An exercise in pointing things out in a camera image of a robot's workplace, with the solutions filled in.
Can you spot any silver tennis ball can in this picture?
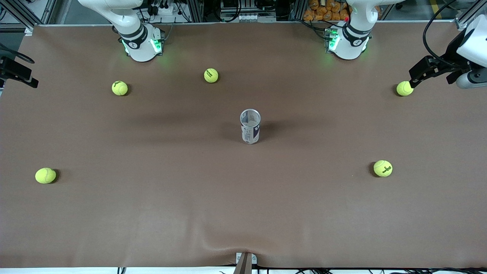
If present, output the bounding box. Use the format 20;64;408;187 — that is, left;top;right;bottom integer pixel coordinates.
240;109;262;145

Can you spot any green-lit left arm base box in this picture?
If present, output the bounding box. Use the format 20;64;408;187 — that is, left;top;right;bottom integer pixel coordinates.
325;27;340;54

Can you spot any green-lit right arm base box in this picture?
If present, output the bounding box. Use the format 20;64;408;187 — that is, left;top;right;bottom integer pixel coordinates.
150;30;165;54

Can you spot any orange bag of items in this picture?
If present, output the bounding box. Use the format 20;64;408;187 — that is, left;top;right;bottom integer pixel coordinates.
304;0;350;22

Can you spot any white power strip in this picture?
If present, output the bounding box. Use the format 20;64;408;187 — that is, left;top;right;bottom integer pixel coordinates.
151;5;176;16

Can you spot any brown table mat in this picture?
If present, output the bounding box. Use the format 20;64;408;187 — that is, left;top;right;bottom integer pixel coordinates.
0;21;487;269

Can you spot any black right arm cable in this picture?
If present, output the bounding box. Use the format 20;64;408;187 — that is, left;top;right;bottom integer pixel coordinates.
0;44;35;64

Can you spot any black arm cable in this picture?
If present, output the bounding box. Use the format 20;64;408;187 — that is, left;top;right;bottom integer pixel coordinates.
0;44;35;64
423;0;463;69

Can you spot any aluminium frame profile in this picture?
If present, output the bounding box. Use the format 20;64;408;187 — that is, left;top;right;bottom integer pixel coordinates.
455;0;487;32
189;0;204;22
0;0;35;35
290;0;306;21

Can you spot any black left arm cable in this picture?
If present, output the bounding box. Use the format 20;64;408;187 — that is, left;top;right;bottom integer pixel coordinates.
423;0;463;69

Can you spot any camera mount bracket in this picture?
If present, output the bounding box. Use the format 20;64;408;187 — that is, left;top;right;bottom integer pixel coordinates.
233;252;258;274

